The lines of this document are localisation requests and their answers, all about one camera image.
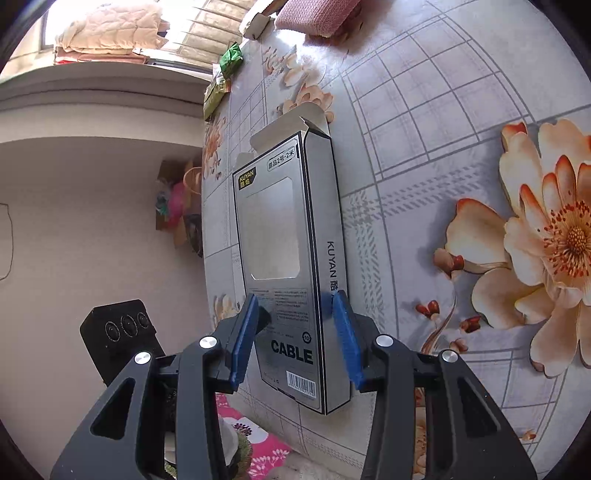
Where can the olive green packet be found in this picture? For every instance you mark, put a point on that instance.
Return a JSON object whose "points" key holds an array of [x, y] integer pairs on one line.
{"points": [[216, 97]]}

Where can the pink plastic bag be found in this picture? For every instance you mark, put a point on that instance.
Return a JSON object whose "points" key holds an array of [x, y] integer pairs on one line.
{"points": [[171, 207]]}

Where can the window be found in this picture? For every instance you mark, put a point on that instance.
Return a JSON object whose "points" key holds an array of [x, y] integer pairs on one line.
{"points": [[194, 27]]}

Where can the floral plastic tablecloth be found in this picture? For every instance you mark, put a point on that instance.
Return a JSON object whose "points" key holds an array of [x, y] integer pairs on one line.
{"points": [[415, 138]]}

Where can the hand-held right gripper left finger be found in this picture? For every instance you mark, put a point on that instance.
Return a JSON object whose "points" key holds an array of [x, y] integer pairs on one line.
{"points": [[242, 341]]}

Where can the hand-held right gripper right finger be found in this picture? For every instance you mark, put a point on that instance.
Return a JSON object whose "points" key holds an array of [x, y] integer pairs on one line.
{"points": [[348, 341]]}

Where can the small green packet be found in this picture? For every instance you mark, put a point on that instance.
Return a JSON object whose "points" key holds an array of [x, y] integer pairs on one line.
{"points": [[232, 60]]}

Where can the pink knitted cloth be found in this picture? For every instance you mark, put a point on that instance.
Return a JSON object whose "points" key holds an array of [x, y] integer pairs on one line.
{"points": [[318, 16]]}

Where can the pink floral cloth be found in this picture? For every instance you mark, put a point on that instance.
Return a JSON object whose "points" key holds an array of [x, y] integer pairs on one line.
{"points": [[263, 438]]}

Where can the peach quilt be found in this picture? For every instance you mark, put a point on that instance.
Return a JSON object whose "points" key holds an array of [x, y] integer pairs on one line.
{"points": [[106, 30]]}

